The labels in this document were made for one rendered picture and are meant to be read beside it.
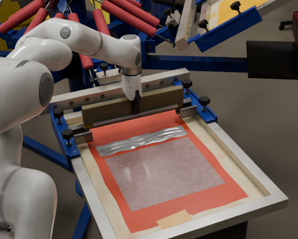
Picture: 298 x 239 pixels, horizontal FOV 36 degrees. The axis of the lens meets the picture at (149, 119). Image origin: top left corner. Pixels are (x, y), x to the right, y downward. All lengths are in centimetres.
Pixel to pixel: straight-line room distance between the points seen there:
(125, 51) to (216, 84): 271
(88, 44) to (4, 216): 75
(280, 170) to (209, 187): 168
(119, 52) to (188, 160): 48
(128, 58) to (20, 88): 89
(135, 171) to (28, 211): 94
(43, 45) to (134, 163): 63
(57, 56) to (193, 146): 72
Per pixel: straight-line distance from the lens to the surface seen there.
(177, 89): 182
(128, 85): 170
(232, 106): 384
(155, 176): 163
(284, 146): 346
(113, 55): 149
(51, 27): 141
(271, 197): 153
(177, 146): 176
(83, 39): 138
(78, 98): 196
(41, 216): 76
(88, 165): 171
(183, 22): 233
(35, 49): 125
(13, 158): 80
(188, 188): 158
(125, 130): 187
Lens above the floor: 201
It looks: 33 degrees down
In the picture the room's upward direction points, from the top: 3 degrees counter-clockwise
